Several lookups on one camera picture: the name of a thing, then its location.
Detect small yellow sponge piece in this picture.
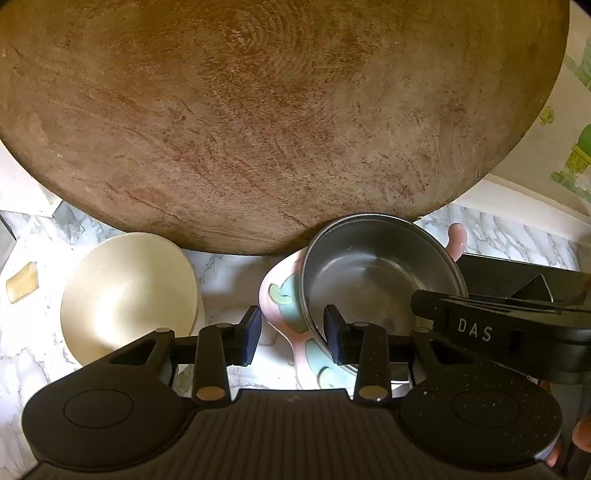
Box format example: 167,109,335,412
6,261,38,303

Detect cartoon wall sticker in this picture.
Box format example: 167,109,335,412
489,46,591,217

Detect pink steel-lined bowl with handles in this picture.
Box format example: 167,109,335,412
259,213,469,391

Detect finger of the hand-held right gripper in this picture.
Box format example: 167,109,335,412
410,289,469,326

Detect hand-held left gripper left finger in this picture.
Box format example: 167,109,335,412
108,305,263,408

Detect black glass gas stove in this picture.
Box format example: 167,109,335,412
455,253,580,305

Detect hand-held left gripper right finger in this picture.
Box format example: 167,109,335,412
323,304,445,407

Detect person's right hand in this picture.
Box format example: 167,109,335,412
545,411,591,468

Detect cream bowl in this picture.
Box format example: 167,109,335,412
60,232,206,370

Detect round wooden cutting board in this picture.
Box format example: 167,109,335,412
0,0,571,257

